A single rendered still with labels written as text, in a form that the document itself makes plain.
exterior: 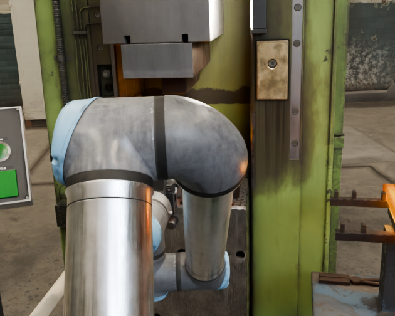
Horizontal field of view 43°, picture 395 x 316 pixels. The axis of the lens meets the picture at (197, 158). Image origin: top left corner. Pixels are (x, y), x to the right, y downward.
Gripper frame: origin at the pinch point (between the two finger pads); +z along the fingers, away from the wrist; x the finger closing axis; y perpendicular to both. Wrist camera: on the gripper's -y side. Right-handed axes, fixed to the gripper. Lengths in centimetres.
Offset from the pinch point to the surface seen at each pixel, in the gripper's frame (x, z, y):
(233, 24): 15, 52, -37
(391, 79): 213, 654, 92
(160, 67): -1.7, 4.1, -29.0
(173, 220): 1.7, -6.2, 12.4
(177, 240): 2.1, -3.7, 20.1
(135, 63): -8.5, 4.1, -30.1
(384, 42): 199, 653, 35
